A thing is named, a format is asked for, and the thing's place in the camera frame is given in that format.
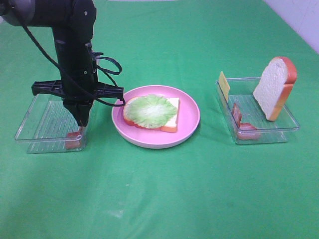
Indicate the toy bread slice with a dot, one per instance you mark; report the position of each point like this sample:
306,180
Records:
275,85
173,109

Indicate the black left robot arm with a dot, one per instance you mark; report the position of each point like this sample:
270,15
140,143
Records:
72,24

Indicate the bacon strip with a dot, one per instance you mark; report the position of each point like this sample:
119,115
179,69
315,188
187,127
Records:
75,140
240,122

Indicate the clear plastic tray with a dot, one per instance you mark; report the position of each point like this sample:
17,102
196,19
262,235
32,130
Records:
241,94
45,126

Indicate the green lettuce leaf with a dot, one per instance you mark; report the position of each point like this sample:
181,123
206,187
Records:
150,112

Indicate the yellow cheese slice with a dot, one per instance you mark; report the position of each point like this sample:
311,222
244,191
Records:
224,85

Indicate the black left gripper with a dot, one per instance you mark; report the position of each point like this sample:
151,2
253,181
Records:
100,90

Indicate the left clear plastic tray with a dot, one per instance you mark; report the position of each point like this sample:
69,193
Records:
45,126

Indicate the right clear plastic tray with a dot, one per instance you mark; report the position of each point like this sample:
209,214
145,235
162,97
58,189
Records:
241,94

